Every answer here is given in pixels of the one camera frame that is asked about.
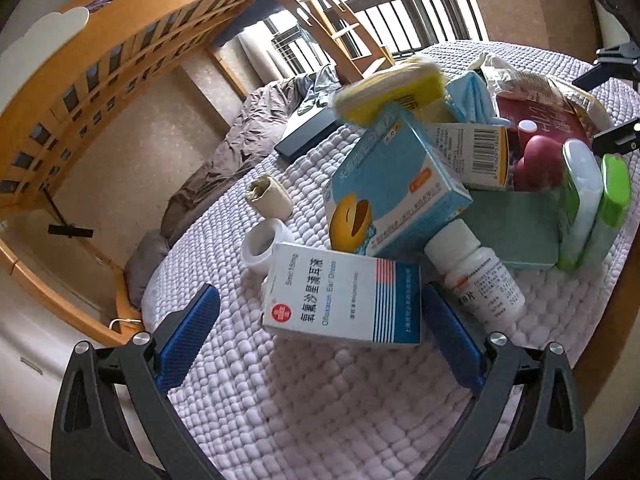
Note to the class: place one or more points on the dark window railing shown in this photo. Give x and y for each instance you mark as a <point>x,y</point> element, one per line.
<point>407,26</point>

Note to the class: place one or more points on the black clamp mount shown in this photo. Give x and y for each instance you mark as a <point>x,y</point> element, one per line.
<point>62,227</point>

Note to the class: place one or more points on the brown crumpled duvet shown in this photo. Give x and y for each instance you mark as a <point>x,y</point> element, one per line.
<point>252,137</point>

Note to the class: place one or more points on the white tape roll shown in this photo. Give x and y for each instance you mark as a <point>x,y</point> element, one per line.
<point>258,243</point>

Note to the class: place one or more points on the white barcode box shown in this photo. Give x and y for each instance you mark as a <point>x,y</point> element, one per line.
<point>477,154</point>

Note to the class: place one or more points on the wooden bunk ladder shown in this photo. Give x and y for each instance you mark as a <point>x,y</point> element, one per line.
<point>344,40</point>

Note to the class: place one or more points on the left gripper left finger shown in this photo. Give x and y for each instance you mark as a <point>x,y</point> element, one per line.
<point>113,418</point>

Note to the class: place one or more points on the white pill bottle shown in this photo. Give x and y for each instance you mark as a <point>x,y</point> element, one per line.
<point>476,276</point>

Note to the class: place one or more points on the red medicine box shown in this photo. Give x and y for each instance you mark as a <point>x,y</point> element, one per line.
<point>552,122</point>

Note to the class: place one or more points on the blue cefdinir tablet box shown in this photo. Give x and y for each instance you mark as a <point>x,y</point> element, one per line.
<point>393,191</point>

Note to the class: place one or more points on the grey pillow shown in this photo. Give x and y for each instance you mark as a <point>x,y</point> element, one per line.
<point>148,255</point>

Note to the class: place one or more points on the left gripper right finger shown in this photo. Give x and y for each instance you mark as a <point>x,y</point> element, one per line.
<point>523,420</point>

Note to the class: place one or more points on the pink plastic tube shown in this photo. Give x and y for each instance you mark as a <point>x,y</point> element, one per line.
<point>540,167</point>

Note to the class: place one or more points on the white ear drops box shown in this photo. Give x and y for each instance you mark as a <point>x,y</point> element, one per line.
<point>322,294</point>

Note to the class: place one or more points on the beige bandage roll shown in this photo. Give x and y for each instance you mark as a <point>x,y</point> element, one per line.
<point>267,196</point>

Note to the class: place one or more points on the pink quilted bed blanket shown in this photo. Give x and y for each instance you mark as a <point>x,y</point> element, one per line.
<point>265,407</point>

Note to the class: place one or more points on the yellow tissue pack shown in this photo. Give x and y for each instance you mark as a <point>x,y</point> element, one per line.
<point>413,83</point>

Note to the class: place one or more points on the black flat box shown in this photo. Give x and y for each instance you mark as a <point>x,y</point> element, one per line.
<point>316,126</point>

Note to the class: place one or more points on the green doublemint gum case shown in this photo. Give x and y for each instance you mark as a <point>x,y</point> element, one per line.
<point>595,196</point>

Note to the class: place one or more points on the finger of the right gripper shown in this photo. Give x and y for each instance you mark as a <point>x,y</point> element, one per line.
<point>620,140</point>
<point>621,62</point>

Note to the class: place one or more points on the blue face mask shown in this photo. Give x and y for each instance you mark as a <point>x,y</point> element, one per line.
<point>468,99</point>

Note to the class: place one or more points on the wooden upper bunk frame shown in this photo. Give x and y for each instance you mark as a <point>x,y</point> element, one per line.
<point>76,69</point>

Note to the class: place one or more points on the teal flat card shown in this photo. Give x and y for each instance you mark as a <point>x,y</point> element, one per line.
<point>520,227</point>

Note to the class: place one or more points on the bagged beige bandage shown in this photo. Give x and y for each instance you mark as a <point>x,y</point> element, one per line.
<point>505,81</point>

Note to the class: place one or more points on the grey green clothing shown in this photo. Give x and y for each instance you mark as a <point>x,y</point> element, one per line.
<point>320,87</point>

